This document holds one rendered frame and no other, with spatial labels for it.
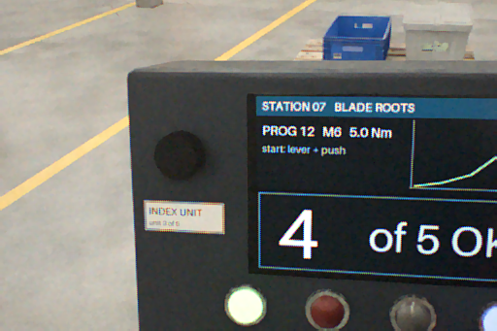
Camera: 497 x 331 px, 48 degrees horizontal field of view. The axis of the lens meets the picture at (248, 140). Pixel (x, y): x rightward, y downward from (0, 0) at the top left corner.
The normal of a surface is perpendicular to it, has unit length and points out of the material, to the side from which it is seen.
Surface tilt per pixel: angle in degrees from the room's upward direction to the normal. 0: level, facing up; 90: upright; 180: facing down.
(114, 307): 0
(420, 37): 95
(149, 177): 75
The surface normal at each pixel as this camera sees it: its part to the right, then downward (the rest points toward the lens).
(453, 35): -0.29, 0.51
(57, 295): -0.04, -0.90
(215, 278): -0.15, 0.19
